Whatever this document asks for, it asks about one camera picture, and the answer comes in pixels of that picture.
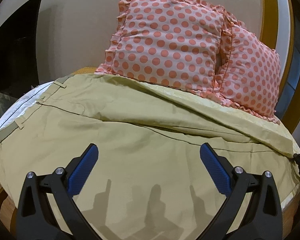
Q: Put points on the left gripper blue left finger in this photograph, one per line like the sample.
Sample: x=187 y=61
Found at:
x=35 y=218

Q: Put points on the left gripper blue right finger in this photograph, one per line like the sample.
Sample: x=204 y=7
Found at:
x=263 y=216

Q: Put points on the right polka dot pillow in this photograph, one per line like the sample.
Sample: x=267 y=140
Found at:
x=249 y=74

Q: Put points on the polka dot pillow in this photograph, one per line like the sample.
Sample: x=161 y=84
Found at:
x=249 y=74
x=173 y=43

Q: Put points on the dark television screen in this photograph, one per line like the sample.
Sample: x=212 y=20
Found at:
x=18 y=62

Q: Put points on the khaki beige pants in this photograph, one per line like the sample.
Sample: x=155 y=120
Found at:
x=148 y=183

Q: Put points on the wooden door frame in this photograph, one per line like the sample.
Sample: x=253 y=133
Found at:
x=280 y=29

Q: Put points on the yellow patterned bed sheet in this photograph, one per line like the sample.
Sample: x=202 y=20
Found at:
x=116 y=98

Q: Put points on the left polka dot pillow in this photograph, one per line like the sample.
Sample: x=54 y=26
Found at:
x=173 y=43

